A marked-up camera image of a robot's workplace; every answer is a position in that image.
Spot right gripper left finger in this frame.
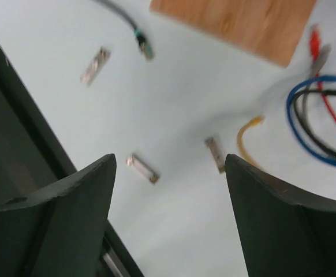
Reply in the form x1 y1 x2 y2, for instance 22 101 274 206
0 154 116 276

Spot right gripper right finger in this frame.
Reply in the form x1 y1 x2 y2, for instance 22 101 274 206
225 154 336 276

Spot silver sfp module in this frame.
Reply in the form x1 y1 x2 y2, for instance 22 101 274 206
126 154 160 184
204 137 225 174
80 47 111 86

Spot wooden board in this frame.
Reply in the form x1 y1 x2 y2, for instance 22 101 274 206
150 0 316 67

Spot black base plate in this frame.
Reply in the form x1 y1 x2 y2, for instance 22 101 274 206
0 47 142 276

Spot black patch cable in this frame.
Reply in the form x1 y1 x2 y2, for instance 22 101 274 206
293 88 336 162

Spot blue ethernet cable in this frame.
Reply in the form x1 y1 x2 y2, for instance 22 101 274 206
285 74 336 174

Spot yellow ethernet cable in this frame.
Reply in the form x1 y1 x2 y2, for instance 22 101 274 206
236 115 268 171

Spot grey ethernet cable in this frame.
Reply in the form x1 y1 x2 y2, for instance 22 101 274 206
302 43 333 116

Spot red ethernet cable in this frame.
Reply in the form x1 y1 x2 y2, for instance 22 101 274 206
308 24 336 139

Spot black ethernet cable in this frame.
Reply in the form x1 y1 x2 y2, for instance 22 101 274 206
91 0 156 61

